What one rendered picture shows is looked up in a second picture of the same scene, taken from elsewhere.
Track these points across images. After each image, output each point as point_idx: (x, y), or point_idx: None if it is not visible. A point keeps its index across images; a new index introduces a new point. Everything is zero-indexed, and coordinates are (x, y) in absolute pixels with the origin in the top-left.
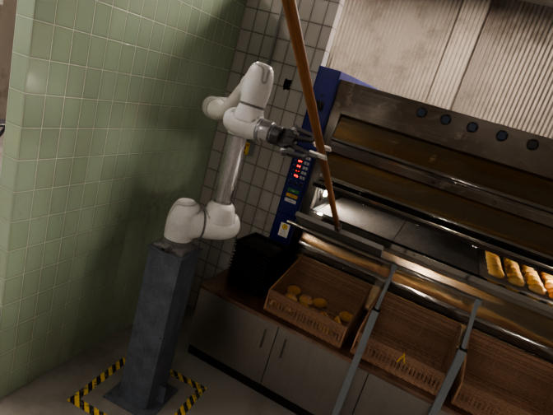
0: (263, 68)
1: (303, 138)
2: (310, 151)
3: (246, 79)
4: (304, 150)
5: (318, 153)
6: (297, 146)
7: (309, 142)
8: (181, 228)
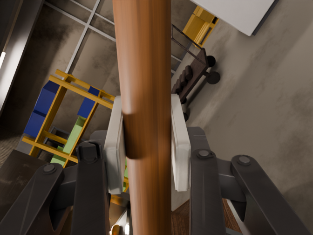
0: None
1: (97, 219)
2: (189, 140)
3: None
4: (202, 174)
5: (175, 112)
6: (207, 227)
7: (106, 195)
8: None
